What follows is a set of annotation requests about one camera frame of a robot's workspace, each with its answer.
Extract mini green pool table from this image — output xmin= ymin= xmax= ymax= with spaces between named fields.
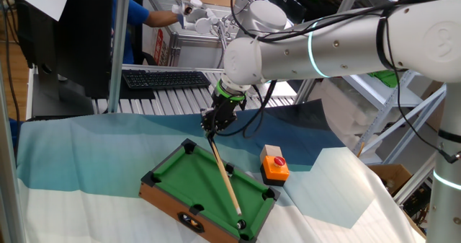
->
xmin=138 ymin=138 xmax=282 ymax=243

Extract black computer monitor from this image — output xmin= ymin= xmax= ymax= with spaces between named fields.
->
xmin=16 ymin=0 xmax=115 ymax=118

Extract red white sign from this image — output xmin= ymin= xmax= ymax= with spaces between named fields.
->
xmin=153 ymin=28 xmax=165 ymax=66

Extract orange emergency button box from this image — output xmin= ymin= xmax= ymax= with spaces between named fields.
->
xmin=259 ymin=155 xmax=291 ymax=187

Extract blue white tablecloth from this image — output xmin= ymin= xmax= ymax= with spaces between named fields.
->
xmin=16 ymin=98 xmax=428 ymax=243

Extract black desk mat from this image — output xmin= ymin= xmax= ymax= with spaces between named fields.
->
xmin=118 ymin=77 xmax=156 ymax=100

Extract green flange ring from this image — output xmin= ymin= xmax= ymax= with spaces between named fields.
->
xmin=215 ymin=80 xmax=247 ymax=102

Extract black keyboard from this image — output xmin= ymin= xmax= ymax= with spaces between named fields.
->
xmin=121 ymin=69 xmax=212 ymax=91

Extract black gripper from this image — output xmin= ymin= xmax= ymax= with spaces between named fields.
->
xmin=200 ymin=97 xmax=247 ymax=140

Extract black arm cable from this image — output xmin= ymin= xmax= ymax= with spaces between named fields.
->
xmin=212 ymin=0 xmax=461 ymax=164

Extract green object on shelf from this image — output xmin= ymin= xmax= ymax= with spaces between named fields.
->
xmin=369 ymin=69 xmax=400 ymax=89

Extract brown cardboard box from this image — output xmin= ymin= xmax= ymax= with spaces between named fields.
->
xmin=367 ymin=163 xmax=413 ymax=197

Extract wooden pool cue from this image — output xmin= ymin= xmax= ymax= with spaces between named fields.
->
xmin=207 ymin=133 xmax=243 ymax=216

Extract white metal shelf rack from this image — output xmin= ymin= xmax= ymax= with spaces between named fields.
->
xmin=334 ymin=68 xmax=447 ymax=164

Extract person in blue shirt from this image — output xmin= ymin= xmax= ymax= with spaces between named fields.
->
xmin=111 ymin=0 xmax=151 ymax=66

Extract plain wooden block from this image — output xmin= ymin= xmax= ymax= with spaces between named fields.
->
xmin=259 ymin=144 xmax=284 ymax=164

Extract white handheld device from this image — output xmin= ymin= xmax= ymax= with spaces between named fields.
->
xmin=171 ymin=0 xmax=220 ymax=35

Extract bare person forearm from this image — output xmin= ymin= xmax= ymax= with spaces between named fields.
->
xmin=146 ymin=10 xmax=180 ymax=28

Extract black office chair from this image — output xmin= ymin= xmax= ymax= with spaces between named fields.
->
xmin=135 ymin=51 xmax=158 ymax=66

